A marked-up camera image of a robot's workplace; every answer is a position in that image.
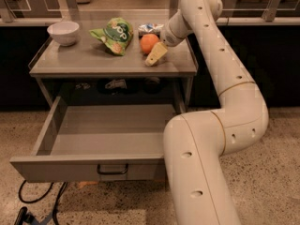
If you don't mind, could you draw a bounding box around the grey open top drawer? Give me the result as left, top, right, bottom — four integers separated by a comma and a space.
10, 97, 175, 182

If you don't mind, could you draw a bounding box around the grey metal cabinet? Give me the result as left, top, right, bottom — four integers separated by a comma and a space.
27, 8, 199, 114

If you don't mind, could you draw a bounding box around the black drawer handle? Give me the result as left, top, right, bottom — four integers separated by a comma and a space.
97, 164, 128, 175

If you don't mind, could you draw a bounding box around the green chip bag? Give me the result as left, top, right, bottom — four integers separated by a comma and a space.
89, 18, 133, 56

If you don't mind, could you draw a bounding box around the silver blue snack packet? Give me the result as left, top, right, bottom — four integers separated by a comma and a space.
138, 22, 163, 37

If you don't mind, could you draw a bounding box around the orange fruit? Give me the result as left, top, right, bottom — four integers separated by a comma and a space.
140, 34, 159, 54

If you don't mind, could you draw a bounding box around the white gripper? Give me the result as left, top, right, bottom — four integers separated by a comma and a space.
145, 10, 192, 67

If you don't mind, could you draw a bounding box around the white bowl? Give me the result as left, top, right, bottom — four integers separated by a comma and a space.
47, 22, 80, 46

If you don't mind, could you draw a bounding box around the black floor cable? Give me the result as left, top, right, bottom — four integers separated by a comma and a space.
17, 180, 69, 225

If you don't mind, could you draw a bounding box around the black plug on floor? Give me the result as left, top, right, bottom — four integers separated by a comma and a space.
14, 206, 35, 225

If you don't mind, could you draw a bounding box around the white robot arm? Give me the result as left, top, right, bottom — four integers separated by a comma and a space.
160, 0, 269, 225

